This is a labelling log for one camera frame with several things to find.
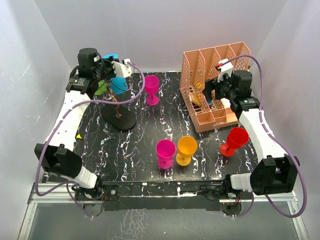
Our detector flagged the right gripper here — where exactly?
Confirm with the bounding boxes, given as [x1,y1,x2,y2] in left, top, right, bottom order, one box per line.
[202,71,237,102]

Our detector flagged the green wine glass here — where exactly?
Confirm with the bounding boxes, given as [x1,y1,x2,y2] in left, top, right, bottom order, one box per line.
[94,80,107,96]

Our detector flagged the blue wine glass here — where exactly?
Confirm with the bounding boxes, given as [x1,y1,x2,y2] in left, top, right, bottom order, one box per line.
[101,53,129,95]

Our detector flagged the metal wine glass rack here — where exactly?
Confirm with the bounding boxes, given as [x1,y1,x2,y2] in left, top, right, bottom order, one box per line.
[101,78,137,131]

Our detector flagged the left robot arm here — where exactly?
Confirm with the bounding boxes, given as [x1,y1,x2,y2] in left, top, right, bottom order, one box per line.
[34,47,114,200]

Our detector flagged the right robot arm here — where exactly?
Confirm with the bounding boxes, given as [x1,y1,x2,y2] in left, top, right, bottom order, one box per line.
[202,70,299,199]

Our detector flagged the magenta wine glass back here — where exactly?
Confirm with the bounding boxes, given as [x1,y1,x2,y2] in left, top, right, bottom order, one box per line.
[144,75,159,106]

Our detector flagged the magenta wine glass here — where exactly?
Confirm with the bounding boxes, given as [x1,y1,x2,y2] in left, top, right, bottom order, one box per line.
[156,139,176,170]
[144,75,159,106]

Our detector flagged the red wine glass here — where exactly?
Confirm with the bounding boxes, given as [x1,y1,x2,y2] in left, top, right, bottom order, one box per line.
[220,127,249,157]

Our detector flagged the orange wine glass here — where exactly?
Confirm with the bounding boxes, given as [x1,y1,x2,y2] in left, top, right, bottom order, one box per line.
[175,136,198,167]

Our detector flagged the magenta wine glass front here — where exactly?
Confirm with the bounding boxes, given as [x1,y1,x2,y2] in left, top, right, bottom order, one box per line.
[156,139,176,170]

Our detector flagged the pink file organizer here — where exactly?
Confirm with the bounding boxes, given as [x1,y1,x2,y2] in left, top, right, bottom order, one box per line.
[179,41,251,133]

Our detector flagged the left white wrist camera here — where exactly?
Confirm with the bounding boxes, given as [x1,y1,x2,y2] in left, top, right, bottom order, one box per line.
[111,58,133,78]

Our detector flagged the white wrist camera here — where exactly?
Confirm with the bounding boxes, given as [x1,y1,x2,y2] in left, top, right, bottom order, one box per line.
[215,58,233,83]
[111,58,133,78]

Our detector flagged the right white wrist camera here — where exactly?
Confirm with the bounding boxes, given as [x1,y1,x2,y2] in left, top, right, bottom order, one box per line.
[215,58,233,83]

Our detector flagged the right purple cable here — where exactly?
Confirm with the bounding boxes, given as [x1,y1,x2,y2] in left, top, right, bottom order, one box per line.
[217,54,307,218]

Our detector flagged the purple cable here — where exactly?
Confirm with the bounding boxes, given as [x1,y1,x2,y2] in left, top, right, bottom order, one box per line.
[34,61,146,218]
[217,54,307,218]

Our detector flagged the metal base frame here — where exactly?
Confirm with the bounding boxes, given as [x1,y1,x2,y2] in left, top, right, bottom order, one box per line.
[18,182,308,240]

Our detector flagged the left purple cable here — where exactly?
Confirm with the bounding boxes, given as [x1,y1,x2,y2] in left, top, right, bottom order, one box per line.
[34,61,146,218]

